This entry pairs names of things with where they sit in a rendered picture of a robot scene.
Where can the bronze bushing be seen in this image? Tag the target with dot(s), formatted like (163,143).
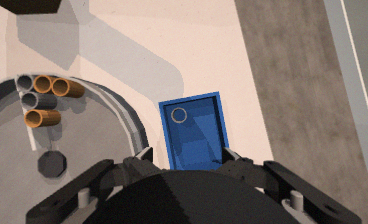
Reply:
(75,90)
(42,118)
(43,85)

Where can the grey round turning table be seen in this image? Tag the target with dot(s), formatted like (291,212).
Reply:
(99,125)

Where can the blue square tray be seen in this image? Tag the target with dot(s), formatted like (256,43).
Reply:
(196,143)

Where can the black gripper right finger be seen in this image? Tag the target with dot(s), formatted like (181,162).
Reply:
(306,203)

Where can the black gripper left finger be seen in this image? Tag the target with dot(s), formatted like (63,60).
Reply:
(75,201)

